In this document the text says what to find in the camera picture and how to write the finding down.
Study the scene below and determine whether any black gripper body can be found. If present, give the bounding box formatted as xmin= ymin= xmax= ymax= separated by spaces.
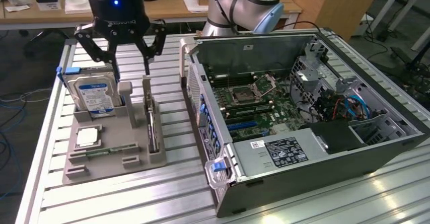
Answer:
xmin=83 ymin=0 xmax=151 ymax=45

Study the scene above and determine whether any black graphics card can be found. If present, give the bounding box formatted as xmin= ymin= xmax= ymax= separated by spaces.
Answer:
xmin=142 ymin=74 xmax=163 ymax=157

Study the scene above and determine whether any white box with round dish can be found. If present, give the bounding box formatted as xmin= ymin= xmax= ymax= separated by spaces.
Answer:
xmin=64 ymin=0 xmax=95 ymax=15

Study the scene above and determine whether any black chair base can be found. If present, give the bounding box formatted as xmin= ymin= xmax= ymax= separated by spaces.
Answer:
xmin=19 ymin=28 xmax=69 ymax=58

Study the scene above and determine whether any white paper stack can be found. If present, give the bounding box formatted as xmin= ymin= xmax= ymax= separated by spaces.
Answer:
xmin=182 ymin=0 xmax=210 ymax=14

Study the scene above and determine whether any hard disk with blue carrier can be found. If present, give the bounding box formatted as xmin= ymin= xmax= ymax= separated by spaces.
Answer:
xmin=56 ymin=63 xmax=123 ymax=115

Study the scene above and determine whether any wooden desk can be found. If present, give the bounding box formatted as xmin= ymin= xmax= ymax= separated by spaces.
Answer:
xmin=0 ymin=0 xmax=303 ymax=31

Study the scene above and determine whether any black and white box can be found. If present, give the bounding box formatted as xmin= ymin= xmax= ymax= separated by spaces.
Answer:
xmin=33 ymin=0 xmax=63 ymax=12

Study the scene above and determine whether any CPU socket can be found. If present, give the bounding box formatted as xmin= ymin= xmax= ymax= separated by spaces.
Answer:
xmin=228 ymin=85 xmax=256 ymax=106

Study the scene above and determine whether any silver CPU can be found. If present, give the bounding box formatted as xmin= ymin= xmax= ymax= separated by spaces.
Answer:
xmin=75 ymin=128 xmax=100 ymax=147

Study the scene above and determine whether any metal socket cover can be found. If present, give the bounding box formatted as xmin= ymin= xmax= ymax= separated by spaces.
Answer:
xmin=251 ymin=73 xmax=279 ymax=94

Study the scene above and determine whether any green RAM stick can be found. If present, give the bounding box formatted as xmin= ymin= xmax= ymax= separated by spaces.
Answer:
xmin=84 ymin=144 xmax=136 ymax=158

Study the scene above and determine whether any blue expansion slot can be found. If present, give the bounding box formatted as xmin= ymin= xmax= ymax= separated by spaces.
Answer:
xmin=227 ymin=120 xmax=256 ymax=132

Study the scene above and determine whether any grey parts rack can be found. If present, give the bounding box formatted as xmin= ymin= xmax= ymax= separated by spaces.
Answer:
xmin=61 ymin=81 xmax=168 ymax=185

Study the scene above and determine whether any green motherboard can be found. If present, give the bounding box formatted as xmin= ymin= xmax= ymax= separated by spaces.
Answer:
xmin=206 ymin=67 xmax=324 ymax=143

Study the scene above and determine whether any grey power supply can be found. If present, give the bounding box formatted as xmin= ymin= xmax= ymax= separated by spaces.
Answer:
xmin=231 ymin=128 xmax=328 ymax=178

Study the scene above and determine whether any wooden cabinet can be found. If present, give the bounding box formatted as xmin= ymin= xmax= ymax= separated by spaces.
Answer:
xmin=300 ymin=0 xmax=386 ymax=41

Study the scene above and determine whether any black open PC case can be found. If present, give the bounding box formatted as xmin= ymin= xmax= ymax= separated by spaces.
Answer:
xmin=179 ymin=27 xmax=430 ymax=218

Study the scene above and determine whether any metal disk bay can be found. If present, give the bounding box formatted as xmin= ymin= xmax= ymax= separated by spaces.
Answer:
xmin=347 ymin=113 xmax=421 ymax=147

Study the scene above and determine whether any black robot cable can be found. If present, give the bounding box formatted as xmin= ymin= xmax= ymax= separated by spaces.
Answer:
xmin=208 ymin=0 xmax=236 ymax=25

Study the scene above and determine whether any white floor cable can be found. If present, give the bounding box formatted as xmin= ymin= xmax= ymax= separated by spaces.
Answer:
xmin=0 ymin=87 xmax=53 ymax=103

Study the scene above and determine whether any blue floor cable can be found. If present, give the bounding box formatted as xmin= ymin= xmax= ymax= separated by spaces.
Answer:
xmin=0 ymin=102 xmax=25 ymax=200

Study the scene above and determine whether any red wire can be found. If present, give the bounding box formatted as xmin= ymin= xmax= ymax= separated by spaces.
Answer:
xmin=330 ymin=97 xmax=347 ymax=119

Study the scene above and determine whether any blue wire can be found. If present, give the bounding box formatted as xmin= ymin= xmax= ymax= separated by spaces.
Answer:
xmin=349 ymin=96 xmax=371 ymax=119

